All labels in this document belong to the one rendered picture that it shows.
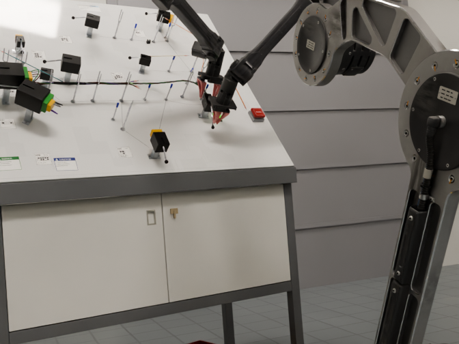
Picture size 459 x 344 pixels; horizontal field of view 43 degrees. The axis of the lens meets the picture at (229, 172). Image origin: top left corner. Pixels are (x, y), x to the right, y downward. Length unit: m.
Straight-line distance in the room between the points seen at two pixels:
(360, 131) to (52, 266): 3.26
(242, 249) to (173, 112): 0.61
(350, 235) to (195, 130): 2.59
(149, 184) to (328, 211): 2.69
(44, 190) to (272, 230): 0.92
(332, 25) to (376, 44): 0.18
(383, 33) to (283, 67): 3.28
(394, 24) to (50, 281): 1.34
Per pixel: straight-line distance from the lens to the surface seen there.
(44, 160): 2.02
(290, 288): 2.44
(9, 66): 2.11
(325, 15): 1.43
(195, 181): 2.14
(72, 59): 2.26
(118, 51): 2.56
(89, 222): 2.03
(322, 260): 4.56
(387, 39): 1.23
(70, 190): 1.97
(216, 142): 2.31
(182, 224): 2.16
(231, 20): 4.43
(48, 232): 1.99
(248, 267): 2.31
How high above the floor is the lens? 0.80
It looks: 2 degrees up
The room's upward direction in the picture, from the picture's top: 4 degrees counter-clockwise
